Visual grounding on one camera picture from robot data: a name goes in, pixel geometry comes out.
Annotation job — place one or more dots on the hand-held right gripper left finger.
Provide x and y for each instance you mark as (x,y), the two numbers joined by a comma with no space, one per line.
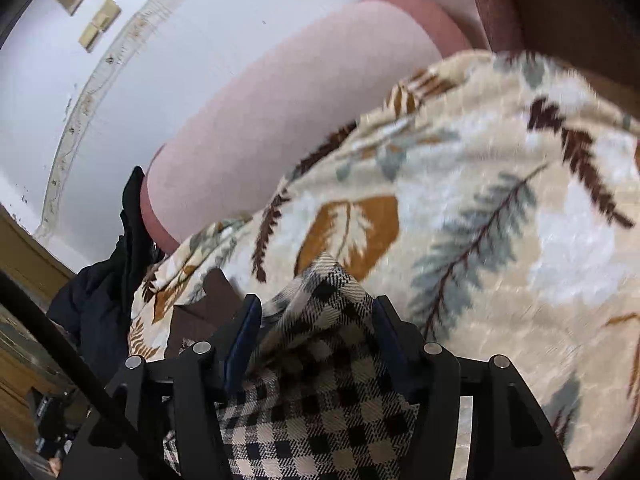
(240,345)

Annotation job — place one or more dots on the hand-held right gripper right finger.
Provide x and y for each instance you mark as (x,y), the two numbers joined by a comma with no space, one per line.
(392,355)

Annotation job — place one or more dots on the black and beige checked jacket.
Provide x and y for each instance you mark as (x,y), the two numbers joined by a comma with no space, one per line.
(320,410)

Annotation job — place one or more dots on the leaf print blanket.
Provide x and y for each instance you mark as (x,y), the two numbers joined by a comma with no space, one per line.
(500,260)

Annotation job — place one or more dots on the black garment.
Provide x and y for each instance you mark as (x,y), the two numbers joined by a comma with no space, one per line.
(100,300)

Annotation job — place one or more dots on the wooden cabinet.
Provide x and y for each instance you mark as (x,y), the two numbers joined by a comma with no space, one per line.
(25,255)

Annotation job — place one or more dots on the large pink pillow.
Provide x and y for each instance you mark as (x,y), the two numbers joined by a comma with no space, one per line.
(300,110)

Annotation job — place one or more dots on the decorative ceiling moulding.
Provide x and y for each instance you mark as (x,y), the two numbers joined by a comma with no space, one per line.
(90,95)

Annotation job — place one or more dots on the brown headboard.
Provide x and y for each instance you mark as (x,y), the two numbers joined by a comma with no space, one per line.
(575,10)

